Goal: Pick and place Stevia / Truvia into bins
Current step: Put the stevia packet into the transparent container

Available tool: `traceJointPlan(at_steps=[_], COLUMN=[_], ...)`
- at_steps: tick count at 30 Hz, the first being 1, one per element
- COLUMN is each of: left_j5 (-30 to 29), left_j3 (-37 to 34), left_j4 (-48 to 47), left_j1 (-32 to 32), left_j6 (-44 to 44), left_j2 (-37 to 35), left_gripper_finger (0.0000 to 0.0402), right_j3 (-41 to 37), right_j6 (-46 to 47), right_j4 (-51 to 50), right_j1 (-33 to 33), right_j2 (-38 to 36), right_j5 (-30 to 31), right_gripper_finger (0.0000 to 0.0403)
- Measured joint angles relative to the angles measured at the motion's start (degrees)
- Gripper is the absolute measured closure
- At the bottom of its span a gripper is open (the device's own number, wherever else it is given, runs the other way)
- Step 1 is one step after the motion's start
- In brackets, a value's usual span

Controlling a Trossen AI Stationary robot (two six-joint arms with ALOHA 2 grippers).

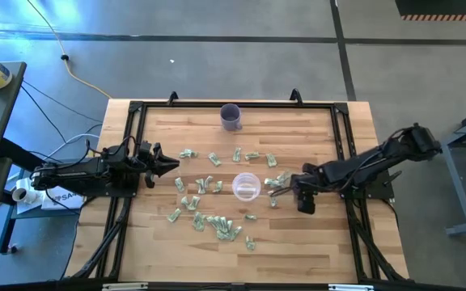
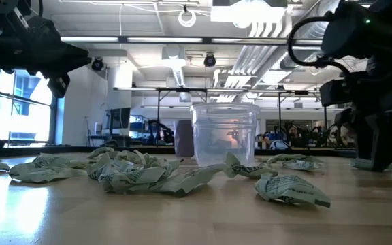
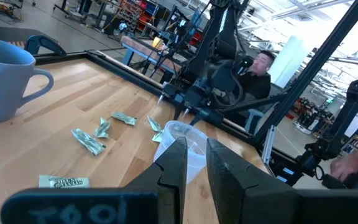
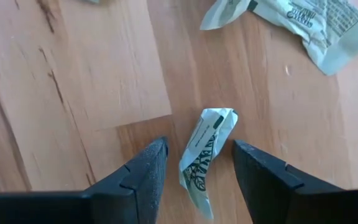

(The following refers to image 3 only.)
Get flat green sweetener packet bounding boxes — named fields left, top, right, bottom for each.
left=39, top=174, right=91, bottom=189

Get black box with white labels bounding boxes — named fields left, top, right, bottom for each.
left=268, top=149, right=304, bottom=187

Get silver frame bracket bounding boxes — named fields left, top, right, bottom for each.
left=261, top=124, right=277, bottom=166

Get red bin shelf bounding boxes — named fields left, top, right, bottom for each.
left=116, top=0, right=161, bottom=32

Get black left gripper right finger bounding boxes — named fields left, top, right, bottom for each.
left=206, top=138, right=358, bottom=224

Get clear plastic cup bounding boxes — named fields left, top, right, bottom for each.
left=153, top=120, right=209, bottom=184

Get person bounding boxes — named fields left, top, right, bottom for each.
left=228, top=49, right=276, bottom=108

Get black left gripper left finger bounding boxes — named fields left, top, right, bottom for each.
left=0, top=136, right=188, bottom=224

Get grey chair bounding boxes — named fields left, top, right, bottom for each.
left=244, top=107, right=264, bottom=135

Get lavender ceramic mug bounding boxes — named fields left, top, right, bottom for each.
left=0, top=35, right=55, bottom=124

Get wooden background workbench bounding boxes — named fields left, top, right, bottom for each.
left=120, top=35, right=185, bottom=75

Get person's hand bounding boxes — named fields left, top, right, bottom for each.
left=329, top=151, right=358, bottom=183

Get green sweetener packet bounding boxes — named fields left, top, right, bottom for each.
left=152, top=129, right=165, bottom=144
left=147, top=116, right=163, bottom=133
left=93, top=117, right=111, bottom=139
left=111, top=111, right=138, bottom=126
left=39, top=174, right=91, bottom=189
left=71, top=128, right=107, bottom=156

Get black aluminium table frame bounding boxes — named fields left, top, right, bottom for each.
left=32, top=0, right=358, bottom=187

